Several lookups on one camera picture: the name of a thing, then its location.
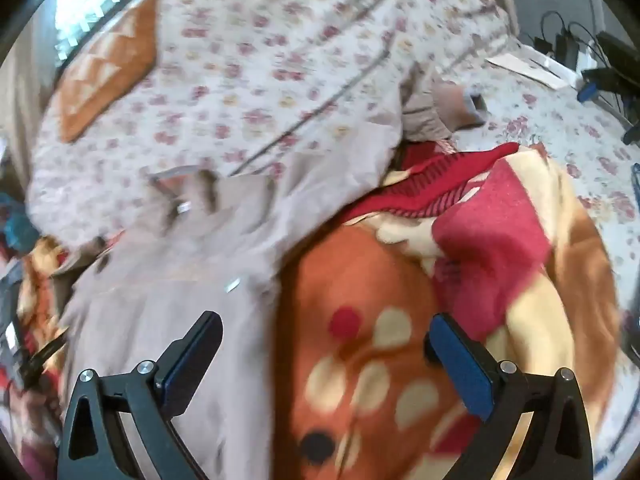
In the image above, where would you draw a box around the black device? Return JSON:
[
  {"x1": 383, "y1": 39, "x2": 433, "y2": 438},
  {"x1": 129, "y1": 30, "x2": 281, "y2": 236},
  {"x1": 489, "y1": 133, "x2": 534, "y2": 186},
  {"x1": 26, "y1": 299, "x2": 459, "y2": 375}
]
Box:
[{"x1": 581, "y1": 31, "x2": 640, "y2": 98}]

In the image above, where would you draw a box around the window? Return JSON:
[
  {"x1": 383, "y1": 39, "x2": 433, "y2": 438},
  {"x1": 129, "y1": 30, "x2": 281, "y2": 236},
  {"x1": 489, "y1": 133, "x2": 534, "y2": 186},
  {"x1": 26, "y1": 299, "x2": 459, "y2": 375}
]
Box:
[{"x1": 52, "y1": 0, "x2": 168, "y2": 61}]

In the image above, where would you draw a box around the black power adapter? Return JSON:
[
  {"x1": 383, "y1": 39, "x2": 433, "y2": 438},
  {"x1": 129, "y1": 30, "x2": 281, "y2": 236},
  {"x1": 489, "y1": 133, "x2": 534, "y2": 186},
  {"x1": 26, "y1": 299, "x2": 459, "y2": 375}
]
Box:
[{"x1": 554, "y1": 34, "x2": 582, "y2": 63}]

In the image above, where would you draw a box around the beige zip jacket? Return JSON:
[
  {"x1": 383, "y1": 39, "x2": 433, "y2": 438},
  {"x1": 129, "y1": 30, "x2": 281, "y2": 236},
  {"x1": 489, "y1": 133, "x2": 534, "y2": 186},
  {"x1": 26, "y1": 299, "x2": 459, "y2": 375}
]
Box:
[{"x1": 50, "y1": 60, "x2": 488, "y2": 480}]

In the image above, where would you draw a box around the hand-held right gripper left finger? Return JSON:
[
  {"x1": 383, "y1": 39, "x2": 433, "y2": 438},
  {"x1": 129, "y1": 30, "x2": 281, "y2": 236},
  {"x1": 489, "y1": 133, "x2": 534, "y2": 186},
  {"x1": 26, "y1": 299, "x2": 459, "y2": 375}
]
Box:
[{"x1": 56, "y1": 311, "x2": 224, "y2": 480}]

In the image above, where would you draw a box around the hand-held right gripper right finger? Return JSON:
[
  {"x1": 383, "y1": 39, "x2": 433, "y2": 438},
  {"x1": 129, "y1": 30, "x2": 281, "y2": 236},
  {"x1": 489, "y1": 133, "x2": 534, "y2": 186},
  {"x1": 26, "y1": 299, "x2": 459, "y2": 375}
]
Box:
[{"x1": 424, "y1": 312, "x2": 596, "y2": 480}]

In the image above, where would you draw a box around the white power strip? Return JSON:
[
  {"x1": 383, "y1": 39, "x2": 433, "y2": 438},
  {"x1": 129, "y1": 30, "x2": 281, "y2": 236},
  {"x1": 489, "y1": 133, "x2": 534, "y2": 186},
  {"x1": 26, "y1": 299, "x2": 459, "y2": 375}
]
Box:
[{"x1": 520, "y1": 35, "x2": 598, "y2": 77}]

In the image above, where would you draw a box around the beige curtain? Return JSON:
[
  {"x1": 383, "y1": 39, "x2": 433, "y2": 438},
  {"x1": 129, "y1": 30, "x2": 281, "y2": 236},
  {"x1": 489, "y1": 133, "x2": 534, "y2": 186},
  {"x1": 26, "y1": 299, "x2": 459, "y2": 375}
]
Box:
[{"x1": 0, "y1": 10, "x2": 57, "y2": 191}]

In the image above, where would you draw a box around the teal bag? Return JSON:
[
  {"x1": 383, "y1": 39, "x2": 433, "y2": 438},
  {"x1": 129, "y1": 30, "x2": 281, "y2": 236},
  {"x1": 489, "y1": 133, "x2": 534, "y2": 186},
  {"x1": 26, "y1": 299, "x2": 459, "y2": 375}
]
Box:
[{"x1": 0, "y1": 194, "x2": 42, "y2": 253}]

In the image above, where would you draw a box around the red orange printed blanket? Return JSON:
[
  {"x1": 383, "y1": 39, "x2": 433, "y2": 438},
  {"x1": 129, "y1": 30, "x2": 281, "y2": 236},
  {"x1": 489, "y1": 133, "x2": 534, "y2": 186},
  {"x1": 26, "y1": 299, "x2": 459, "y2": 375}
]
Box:
[{"x1": 272, "y1": 141, "x2": 628, "y2": 480}]

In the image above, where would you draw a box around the floral bed sheet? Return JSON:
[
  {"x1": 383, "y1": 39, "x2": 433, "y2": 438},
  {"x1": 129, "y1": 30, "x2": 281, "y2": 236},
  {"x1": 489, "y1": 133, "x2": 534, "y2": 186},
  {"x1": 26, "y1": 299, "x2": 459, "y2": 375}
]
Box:
[{"x1": 450, "y1": 42, "x2": 640, "y2": 466}]

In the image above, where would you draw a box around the orange patterned pillow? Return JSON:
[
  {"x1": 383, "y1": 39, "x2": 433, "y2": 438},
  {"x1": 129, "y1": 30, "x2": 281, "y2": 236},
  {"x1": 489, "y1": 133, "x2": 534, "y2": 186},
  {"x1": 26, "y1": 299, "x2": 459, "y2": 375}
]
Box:
[{"x1": 54, "y1": 0, "x2": 166, "y2": 143}]

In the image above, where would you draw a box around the floral quilt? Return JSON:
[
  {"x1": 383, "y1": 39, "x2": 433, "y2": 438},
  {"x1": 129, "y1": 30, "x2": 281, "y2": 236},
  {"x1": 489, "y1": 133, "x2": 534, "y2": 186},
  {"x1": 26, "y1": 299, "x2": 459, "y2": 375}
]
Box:
[{"x1": 25, "y1": 0, "x2": 513, "y2": 246}]

